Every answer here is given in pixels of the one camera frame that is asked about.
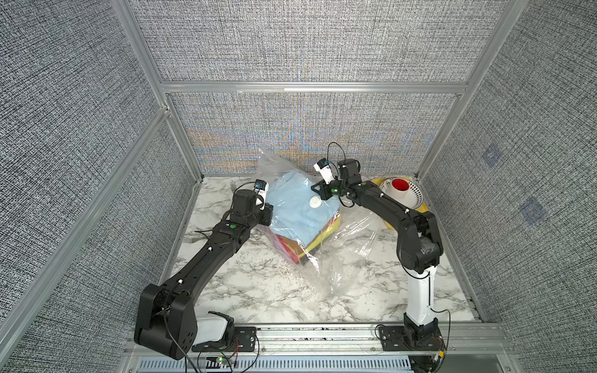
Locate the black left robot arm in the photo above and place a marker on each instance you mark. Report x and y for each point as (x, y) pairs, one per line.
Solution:
(166, 320)

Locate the red folded garment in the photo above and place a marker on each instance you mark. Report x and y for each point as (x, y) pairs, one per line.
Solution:
(289, 248)

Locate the white patterned saucer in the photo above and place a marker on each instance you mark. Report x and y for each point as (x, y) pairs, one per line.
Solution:
(406, 192)

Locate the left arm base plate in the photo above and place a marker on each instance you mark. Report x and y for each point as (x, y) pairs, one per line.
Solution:
(243, 339)

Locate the white cup red inside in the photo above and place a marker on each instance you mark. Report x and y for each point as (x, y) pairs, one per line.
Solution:
(397, 188)

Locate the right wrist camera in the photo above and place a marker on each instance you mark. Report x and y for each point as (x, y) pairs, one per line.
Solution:
(323, 167)

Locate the aluminium front rail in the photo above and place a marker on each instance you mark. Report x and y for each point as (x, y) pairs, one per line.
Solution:
(362, 338)

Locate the white vacuum bag valve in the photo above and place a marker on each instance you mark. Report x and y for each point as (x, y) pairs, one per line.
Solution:
(315, 202)

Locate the yellow plastic tray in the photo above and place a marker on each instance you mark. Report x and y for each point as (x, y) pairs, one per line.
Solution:
(410, 205)

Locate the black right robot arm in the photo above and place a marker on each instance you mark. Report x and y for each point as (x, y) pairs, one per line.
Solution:
(419, 246)

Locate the clear plastic vacuum bag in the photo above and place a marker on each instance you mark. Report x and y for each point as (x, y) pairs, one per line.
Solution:
(327, 241)

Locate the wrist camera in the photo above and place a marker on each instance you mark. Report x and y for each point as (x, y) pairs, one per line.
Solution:
(260, 187)
(323, 167)

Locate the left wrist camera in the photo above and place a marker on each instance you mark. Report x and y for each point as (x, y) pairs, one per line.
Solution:
(260, 187)

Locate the yellow folded garment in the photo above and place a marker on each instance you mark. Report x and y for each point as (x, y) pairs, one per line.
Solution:
(325, 233)

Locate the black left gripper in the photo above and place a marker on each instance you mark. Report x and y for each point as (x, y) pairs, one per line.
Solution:
(266, 215)

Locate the light blue trousers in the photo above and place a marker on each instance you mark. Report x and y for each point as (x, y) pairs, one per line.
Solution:
(289, 194)

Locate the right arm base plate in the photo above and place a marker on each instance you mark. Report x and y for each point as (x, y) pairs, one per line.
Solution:
(410, 338)

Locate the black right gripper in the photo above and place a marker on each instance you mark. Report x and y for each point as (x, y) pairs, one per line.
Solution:
(324, 192)

